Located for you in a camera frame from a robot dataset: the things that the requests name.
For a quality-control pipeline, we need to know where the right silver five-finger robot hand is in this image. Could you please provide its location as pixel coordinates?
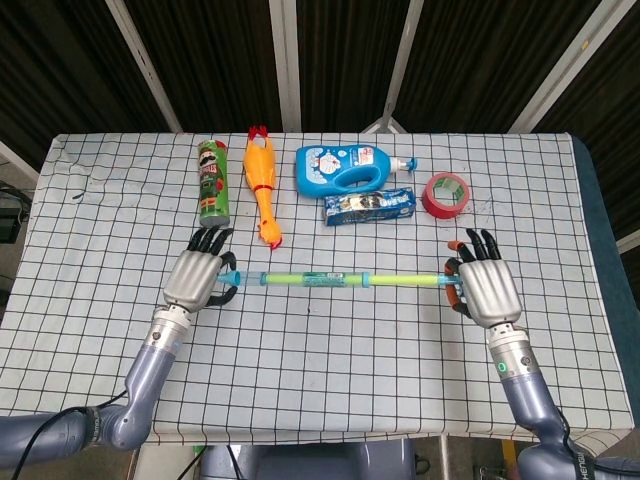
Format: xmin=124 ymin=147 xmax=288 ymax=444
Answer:
xmin=443 ymin=228 xmax=524 ymax=330

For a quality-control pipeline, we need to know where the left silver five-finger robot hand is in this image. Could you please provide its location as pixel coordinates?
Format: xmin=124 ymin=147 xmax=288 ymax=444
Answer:
xmin=163 ymin=224 xmax=239 ymax=313

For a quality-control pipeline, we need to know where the blue green water pump toy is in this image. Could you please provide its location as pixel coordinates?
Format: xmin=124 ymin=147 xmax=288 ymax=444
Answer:
xmin=215 ymin=268 xmax=466 ymax=297

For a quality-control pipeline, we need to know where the green Pringles can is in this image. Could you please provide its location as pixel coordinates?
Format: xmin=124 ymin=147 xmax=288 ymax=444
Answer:
xmin=194 ymin=139 xmax=233 ymax=227

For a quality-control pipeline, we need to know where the red tape roll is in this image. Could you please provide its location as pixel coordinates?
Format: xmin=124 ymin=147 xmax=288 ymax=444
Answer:
xmin=422 ymin=172 xmax=472 ymax=221

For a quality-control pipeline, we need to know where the yellow rubber chicken toy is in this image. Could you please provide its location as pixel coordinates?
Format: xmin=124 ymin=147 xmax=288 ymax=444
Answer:
xmin=242 ymin=125 xmax=284 ymax=253

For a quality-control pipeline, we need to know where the blue rectangular carton box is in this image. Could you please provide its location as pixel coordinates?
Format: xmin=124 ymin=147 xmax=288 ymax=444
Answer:
xmin=322 ymin=187 xmax=417 ymax=228

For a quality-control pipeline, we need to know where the white black-grid tablecloth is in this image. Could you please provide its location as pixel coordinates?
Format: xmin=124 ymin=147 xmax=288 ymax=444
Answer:
xmin=0 ymin=132 xmax=636 ymax=447

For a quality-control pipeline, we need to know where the blue detergent pump bottle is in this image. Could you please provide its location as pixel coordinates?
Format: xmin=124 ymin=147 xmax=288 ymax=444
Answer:
xmin=294 ymin=143 xmax=420 ymax=198

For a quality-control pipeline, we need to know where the black device box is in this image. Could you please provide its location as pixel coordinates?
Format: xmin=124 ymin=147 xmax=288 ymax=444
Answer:
xmin=0 ymin=183 xmax=32 ymax=246

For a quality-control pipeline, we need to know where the grey-blue robot torso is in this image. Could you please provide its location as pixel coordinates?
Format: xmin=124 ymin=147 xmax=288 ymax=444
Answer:
xmin=199 ymin=438 xmax=417 ymax=480

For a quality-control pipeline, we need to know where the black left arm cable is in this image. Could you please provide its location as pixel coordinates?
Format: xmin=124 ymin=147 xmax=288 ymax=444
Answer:
xmin=8 ymin=389 xmax=132 ymax=480

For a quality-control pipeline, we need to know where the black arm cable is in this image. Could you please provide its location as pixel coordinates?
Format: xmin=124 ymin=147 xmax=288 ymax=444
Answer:
xmin=553 ymin=404 xmax=584 ymax=456
xmin=8 ymin=389 xmax=132 ymax=480

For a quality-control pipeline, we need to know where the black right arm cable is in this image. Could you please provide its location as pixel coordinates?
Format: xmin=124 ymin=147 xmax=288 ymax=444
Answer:
xmin=553 ymin=404 xmax=584 ymax=456

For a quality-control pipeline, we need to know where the white slanted frame post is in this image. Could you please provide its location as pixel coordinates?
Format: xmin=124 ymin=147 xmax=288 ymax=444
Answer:
xmin=103 ymin=0 xmax=184 ymax=134
xmin=364 ymin=0 xmax=426 ymax=134
xmin=508 ymin=0 xmax=604 ymax=134

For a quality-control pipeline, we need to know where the white upright frame post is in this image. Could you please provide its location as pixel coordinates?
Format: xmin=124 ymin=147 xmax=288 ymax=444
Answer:
xmin=268 ymin=0 xmax=302 ymax=134

